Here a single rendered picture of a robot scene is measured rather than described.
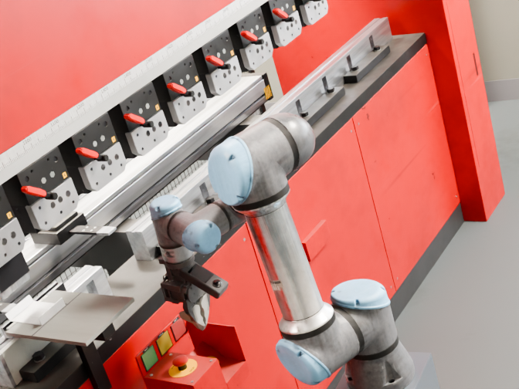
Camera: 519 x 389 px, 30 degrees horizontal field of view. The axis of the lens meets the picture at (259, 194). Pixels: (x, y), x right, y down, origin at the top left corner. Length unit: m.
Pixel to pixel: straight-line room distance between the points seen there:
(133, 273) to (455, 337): 1.37
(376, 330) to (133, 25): 1.12
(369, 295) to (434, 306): 1.78
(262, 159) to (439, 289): 2.17
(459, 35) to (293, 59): 0.75
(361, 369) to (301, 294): 0.27
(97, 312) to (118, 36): 0.76
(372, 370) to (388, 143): 1.69
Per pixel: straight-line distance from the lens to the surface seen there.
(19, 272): 2.41
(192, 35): 2.86
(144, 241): 2.69
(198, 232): 2.13
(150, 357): 2.42
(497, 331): 3.58
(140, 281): 2.64
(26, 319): 2.39
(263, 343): 2.98
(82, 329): 2.25
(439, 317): 3.71
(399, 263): 3.75
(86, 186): 2.52
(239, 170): 1.77
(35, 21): 2.42
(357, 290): 2.03
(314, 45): 4.22
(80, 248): 2.87
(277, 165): 1.81
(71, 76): 2.48
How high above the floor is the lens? 2.04
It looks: 24 degrees down
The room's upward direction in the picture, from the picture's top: 17 degrees counter-clockwise
